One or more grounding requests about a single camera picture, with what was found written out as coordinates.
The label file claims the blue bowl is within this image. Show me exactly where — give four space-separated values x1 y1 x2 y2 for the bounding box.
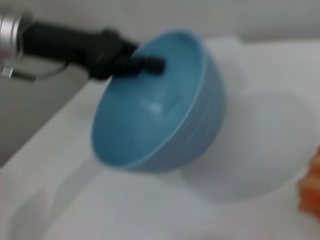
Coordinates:
91 24 227 174

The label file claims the left arm cable with plug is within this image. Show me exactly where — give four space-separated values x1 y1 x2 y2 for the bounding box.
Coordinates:
0 61 70 82

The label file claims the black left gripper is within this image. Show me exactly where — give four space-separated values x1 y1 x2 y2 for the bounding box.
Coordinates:
22 21 166 82

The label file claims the orange striped bread roll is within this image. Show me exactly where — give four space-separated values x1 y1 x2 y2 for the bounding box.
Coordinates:
296 145 320 214

